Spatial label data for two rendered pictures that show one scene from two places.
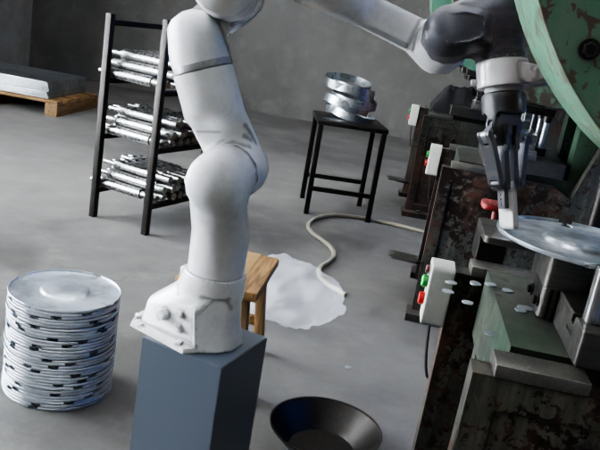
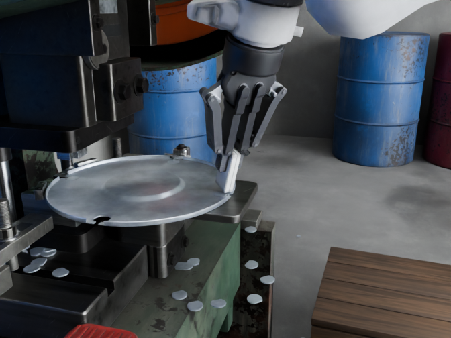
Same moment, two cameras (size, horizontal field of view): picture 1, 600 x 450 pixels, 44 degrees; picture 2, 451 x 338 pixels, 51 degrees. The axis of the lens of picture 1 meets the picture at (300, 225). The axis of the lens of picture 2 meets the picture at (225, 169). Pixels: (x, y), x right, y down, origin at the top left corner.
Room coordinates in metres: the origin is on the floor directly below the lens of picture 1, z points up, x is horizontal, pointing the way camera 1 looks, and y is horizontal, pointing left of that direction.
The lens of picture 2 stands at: (1.93, -0.25, 1.05)
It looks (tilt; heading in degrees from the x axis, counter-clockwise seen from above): 19 degrees down; 189
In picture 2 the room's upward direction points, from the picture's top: straight up
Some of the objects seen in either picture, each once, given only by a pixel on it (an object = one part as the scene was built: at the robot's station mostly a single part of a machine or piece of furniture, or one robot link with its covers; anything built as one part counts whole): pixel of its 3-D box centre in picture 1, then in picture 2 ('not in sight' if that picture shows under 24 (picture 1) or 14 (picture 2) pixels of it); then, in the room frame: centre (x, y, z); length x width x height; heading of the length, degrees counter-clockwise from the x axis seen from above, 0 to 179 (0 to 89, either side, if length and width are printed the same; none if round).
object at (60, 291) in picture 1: (65, 290); not in sight; (1.84, 0.59, 0.28); 0.29 x 0.29 x 0.01
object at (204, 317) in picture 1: (193, 298); not in sight; (1.36, 0.18, 0.52); 0.22 x 0.19 x 0.14; 67
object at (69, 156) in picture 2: not in sight; (73, 144); (1.25, -0.61, 0.84); 0.05 x 0.03 x 0.04; 174
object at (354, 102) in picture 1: (344, 144); not in sight; (4.34, -0.18, 0.40); 0.45 x 0.40 x 0.79; 6
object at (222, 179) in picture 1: (218, 213); not in sight; (1.31, 0.15, 0.71); 0.18 x 0.11 x 0.25; 169
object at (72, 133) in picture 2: not in sight; (63, 130); (1.25, -0.62, 0.86); 0.20 x 0.16 x 0.05; 174
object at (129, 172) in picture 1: (154, 123); not in sight; (3.51, 0.77, 0.47); 0.46 x 0.43 x 0.95; 64
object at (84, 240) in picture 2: not in sight; (72, 212); (1.25, -0.62, 0.72); 0.20 x 0.16 x 0.03; 174
